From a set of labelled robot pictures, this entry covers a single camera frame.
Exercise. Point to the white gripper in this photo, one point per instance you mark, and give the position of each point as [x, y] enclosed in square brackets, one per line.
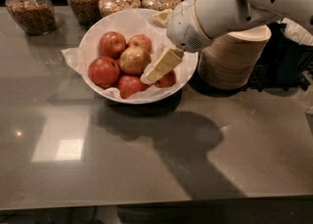
[183, 25]

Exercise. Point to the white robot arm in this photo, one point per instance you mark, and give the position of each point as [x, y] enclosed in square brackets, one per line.
[218, 17]

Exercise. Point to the white paper liner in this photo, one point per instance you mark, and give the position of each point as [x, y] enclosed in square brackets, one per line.
[73, 58]

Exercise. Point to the red apple front centre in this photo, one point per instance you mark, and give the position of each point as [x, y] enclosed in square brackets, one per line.
[128, 85]

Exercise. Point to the red apple back right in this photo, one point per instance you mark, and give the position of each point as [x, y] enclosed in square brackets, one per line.
[141, 40]

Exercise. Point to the glass jar brown cereal left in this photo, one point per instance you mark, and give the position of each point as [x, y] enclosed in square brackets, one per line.
[34, 17]

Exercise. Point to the red apple front right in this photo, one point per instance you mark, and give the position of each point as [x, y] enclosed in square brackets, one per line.
[167, 80]

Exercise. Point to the red apple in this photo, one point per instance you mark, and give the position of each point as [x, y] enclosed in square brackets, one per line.
[128, 85]
[141, 40]
[104, 72]
[112, 44]
[167, 80]

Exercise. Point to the red apple front left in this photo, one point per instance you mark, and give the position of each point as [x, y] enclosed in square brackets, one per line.
[104, 72]

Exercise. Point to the yellow-green apple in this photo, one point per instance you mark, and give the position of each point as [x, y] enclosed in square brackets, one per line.
[134, 60]

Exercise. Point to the white bowl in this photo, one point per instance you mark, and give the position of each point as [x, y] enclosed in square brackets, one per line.
[130, 22]

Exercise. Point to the red apple back left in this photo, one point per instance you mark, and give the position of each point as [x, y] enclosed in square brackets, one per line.
[112, 44]

